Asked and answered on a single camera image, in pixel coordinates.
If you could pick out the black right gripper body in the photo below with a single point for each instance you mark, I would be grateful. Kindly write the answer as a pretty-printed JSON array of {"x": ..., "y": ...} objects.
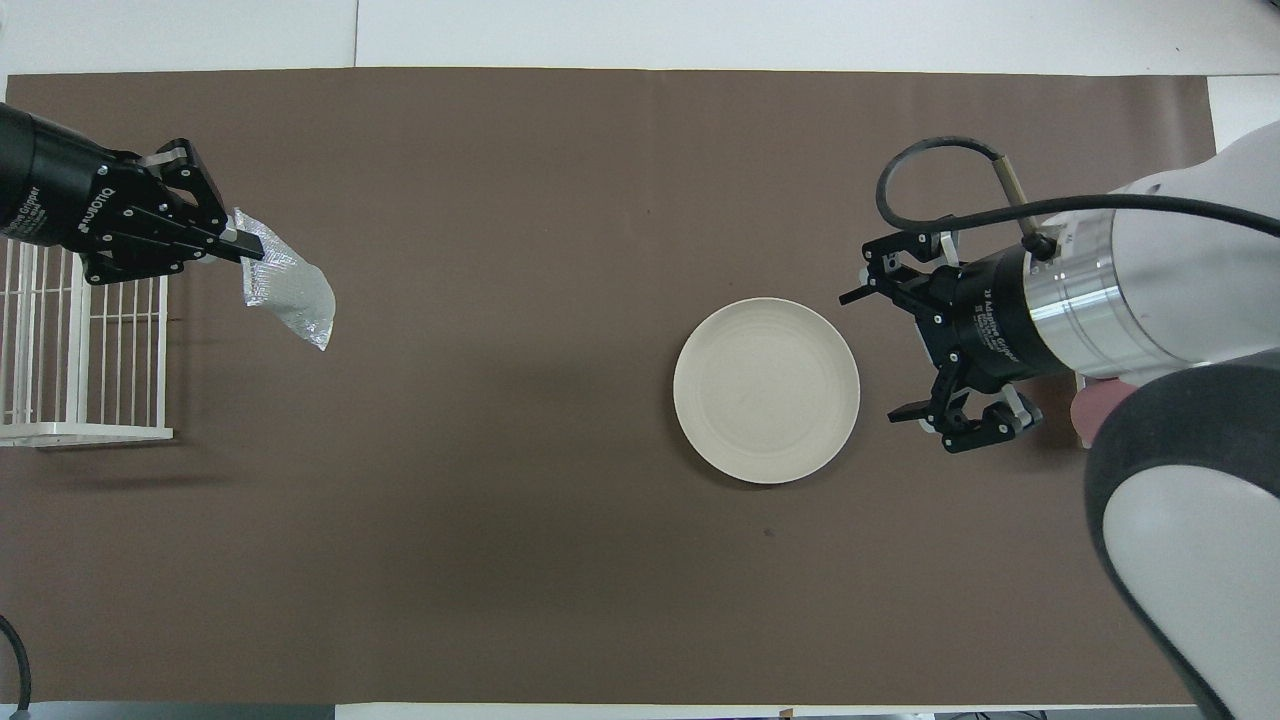
[{"x": 985, "y": 325}]

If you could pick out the brown table mat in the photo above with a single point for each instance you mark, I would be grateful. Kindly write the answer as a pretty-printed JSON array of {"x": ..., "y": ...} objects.
[{"x": 550, "y": 550}]

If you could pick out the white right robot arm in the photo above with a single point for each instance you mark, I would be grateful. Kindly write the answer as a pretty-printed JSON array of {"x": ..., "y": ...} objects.
[{"x": 1180, "y": 300}]

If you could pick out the cream round plate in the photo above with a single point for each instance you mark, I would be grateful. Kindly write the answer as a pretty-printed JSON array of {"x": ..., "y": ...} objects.
[{"x": 766, "y": 392}]

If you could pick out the pink plastic cup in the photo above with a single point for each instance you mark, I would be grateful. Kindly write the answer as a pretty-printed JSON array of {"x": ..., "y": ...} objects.
[{"x": 1095, "y": 410}]

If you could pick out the clear plastic wrapper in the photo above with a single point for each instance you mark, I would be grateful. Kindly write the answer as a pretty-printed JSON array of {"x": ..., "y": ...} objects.
[{"x": 290, "y": 295}]

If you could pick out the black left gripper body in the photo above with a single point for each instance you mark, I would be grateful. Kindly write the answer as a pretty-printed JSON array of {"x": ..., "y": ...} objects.
[{"x": 70, "y": 190}]

